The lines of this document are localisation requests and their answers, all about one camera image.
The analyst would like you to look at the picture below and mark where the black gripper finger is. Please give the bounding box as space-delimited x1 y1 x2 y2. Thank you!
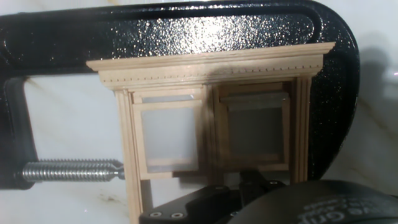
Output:
139 170 285 224

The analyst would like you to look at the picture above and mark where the white marble pattern board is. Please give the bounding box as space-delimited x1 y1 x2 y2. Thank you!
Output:
0 0 398 224

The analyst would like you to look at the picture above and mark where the miniature wooden sliding window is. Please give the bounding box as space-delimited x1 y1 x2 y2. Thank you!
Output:
86 42 336 224

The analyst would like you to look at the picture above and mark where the black metal C-clamp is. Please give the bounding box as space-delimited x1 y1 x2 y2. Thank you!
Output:
0 0 361 191

